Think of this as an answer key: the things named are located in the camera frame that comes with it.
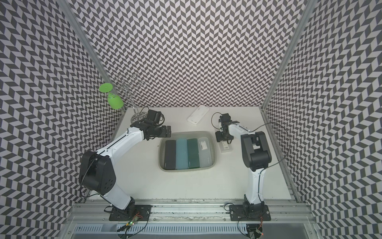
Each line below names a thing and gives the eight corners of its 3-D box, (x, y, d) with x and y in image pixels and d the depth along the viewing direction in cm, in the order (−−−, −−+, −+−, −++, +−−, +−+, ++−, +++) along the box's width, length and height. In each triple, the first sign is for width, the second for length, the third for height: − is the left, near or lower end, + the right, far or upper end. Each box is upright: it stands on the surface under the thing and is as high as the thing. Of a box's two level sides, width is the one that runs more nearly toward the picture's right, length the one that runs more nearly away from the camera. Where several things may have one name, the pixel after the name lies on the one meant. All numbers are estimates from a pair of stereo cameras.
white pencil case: (187, 121, 113) (186, 118, 109) (200, 107, 123) (200, 103, 120) (196, 127, 109) (196, 123, 106) (210, 111, 120) (210, 108, 116)
